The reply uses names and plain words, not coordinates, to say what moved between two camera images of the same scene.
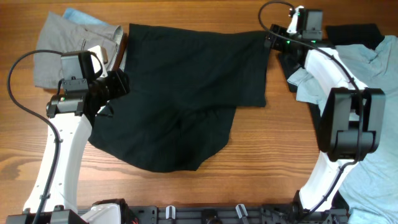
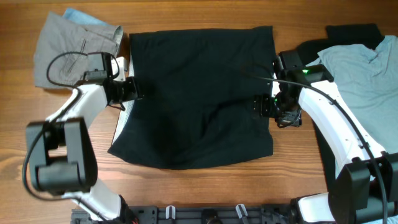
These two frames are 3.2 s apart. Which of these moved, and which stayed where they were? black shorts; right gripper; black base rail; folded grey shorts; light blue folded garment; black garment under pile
Moved: right gripper; black shorts
Stayed: black base rail; black garment under pile; folded grey shorts; light blue folded garment
